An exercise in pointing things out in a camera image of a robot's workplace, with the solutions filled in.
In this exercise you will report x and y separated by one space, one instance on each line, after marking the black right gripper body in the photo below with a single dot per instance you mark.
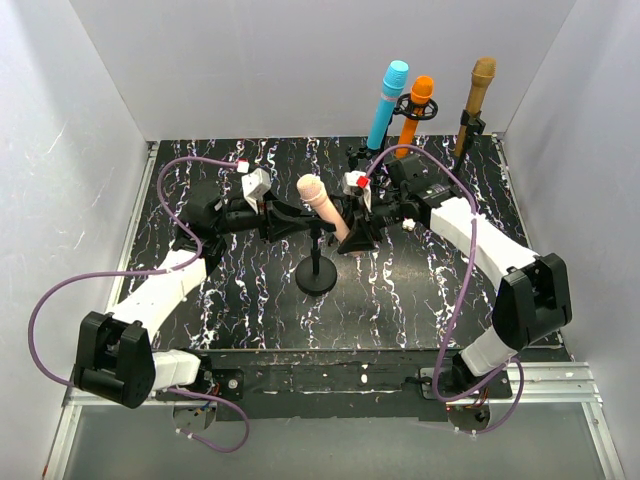
373 221

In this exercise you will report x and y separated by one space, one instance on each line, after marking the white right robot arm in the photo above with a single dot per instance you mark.
532 290

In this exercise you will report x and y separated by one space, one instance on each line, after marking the blue toy microphone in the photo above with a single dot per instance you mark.
393 84

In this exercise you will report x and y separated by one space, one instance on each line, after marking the orange toy microphone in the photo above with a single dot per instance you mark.
417 103

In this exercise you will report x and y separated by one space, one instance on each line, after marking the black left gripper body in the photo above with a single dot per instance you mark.
267 222

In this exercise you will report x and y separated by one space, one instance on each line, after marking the black round-base clamp stand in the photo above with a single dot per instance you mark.
471 127

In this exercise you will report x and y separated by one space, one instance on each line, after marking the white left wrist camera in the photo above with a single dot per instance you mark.
255 183

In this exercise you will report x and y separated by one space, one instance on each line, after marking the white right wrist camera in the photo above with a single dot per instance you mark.
356 184

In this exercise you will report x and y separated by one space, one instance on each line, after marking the black small tripod stand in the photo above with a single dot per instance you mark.
357 159

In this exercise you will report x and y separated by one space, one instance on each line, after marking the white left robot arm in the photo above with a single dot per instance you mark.
115 359

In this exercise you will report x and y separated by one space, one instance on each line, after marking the gold toy microphone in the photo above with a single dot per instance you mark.
482 75

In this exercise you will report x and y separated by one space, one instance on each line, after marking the black tripod shock-mount stand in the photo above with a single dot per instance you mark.
430 114

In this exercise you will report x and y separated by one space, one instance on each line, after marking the pink toy microphone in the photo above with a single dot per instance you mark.
313 192

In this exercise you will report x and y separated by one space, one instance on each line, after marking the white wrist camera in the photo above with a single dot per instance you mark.
356 184
255 183

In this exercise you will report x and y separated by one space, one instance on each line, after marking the blue and white block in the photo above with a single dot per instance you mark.
408 225

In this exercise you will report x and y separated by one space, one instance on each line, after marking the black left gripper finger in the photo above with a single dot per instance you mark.
289 213
279 230

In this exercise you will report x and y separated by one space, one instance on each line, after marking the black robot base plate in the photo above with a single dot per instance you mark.
325 383

